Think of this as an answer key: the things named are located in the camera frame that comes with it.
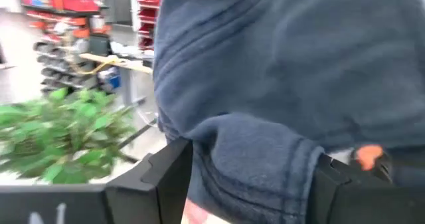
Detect blue denim cap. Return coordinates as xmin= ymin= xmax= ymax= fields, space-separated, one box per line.
xmin=153 ymin=0 xmax=425 ymax=224

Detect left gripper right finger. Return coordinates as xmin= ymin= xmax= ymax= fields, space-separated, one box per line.
xmin=307 ymin=154 xmax=392 ymax=224

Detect black aluminium table frame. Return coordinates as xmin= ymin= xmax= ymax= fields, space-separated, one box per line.
xmin=116 ymin=117 xmax=159 ymax=165

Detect red bin rack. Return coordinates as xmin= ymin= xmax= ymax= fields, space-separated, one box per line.
xmin=136 ymin=0 xmax=163 ymax=51

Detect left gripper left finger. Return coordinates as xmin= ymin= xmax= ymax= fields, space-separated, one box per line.
xmin=106 ymin=139 xmax=194 ymax=224

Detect shelf rack with red bins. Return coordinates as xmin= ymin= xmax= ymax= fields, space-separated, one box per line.
xmin=20 ymin=0 xmax=112 ymax=97

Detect wooden workbench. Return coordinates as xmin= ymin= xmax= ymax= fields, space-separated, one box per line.
xmin=78 ymin=53 xmax=154 ymax=74

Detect potted green plant black pot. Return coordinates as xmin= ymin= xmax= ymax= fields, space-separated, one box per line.
xmin=0 ymin=86 xmax=137 ymax=185

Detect blue box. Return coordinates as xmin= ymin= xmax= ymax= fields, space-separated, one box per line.
xmin=98 ymin=67 xmax=122 ymax=91

